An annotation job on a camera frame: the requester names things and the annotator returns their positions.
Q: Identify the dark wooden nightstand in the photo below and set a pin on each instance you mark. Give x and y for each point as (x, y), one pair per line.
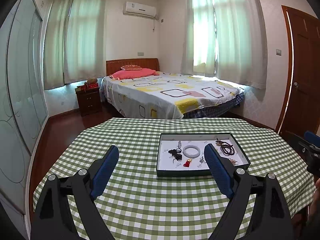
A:
(89, 101)

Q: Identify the right human hand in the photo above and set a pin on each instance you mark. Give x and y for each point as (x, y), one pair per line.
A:
(313, 216)

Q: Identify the pink pillow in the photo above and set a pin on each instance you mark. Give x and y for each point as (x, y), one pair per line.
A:
(132, 74)

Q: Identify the red patterned cushion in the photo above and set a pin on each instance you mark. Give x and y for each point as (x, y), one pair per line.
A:
(131, 67)

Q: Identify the brown wooden door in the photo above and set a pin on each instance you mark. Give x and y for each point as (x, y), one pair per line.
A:
(300, 111)

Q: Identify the green checkered tablecloth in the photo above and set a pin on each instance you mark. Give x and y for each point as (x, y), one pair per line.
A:
(137, 204)

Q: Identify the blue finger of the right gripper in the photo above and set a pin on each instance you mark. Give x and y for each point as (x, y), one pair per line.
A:
(312, 138)

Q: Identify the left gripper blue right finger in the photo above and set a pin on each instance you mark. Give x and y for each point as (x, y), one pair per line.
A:
(218, 171)

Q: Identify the right white curtain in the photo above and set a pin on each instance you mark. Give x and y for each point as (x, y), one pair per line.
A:
(226, 39)

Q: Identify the white light switch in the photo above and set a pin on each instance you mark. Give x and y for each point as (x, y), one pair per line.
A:
(278, 52)

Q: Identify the small red tassel charm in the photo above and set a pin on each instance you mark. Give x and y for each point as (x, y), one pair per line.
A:
(187, 162)

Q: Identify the red boxes on nightstand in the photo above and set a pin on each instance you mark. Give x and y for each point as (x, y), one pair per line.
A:
(89, 84)

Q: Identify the white air conditioner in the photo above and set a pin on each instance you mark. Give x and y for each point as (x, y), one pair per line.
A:
(141, 10)

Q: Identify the bed with patterned sheet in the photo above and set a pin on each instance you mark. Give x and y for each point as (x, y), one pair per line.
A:
(171, 96)

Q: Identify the left white curtain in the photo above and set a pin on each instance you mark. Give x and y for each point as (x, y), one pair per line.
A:
(74, 47)

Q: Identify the white curtain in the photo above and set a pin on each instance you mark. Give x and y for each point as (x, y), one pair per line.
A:
(226, 39)
(74, 47)

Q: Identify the green white jewelry tray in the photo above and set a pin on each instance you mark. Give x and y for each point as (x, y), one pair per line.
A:
(182, 155)

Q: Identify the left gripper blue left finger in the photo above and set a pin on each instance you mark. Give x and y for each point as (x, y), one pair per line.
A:
(101, 171)

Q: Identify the glass sliding wardrobe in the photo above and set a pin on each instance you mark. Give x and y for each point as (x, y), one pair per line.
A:
(23, 108)

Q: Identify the white jade bangle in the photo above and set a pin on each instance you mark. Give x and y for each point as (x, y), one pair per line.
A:
(191, 151)

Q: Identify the wooden headboard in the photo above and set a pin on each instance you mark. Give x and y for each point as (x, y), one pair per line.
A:
(113, 66)

